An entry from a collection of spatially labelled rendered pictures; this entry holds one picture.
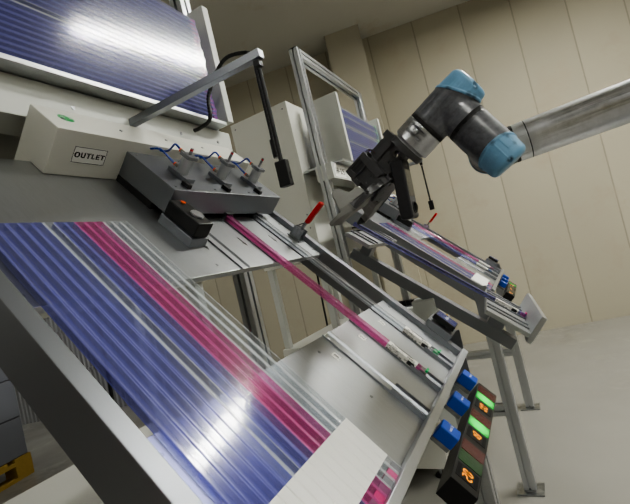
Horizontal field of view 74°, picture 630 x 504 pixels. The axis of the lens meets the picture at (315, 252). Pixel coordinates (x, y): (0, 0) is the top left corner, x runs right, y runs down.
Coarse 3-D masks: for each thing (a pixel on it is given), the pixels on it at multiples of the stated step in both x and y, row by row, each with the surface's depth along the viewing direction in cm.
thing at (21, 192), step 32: (0, 160) 63; (0, 192) 56; (32, 192) 60; (64, 192) 64; (96, 192) 69; (128, 192) 75; (160, 224) 71; (224, 224) 85; (256, 224) 95; (192, 256) 67; (224, 256) 73; (256, 256) 79; (288, 256) 88
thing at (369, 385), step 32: (384, 320) 84; (320, 352) 61; (352, 352) 66; (384, 352) 72; (416, 352) 78; (448, 352) 86; (320, 384) 55; (352, 384) 58; (384, 384) 63; (416, 384) 68; (352, 416) 52; (384, 416) 56; (416, 416) 60; (160, 448) 35; (384, 448) 50; (192, 480) 34
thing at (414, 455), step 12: (456, 360) 80; (456, 372) 74; (444, 384) 69; (444, 396) 64; (432, 408) 61; (432, 420) 56; (420, 432) 54; (432, 432) 54; (420, 444) 50; (408, 456) 49; (420, 456) 48; (408, 468) 46; (396, 480) 44; (408, 480) 44; (396, 492) 42
